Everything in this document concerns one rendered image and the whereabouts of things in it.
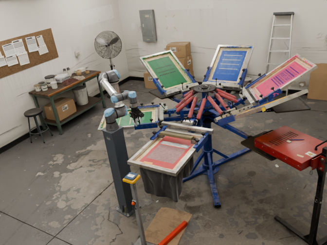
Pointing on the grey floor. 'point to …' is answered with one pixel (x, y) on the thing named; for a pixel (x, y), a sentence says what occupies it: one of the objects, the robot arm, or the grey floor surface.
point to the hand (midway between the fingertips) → (138, 124)
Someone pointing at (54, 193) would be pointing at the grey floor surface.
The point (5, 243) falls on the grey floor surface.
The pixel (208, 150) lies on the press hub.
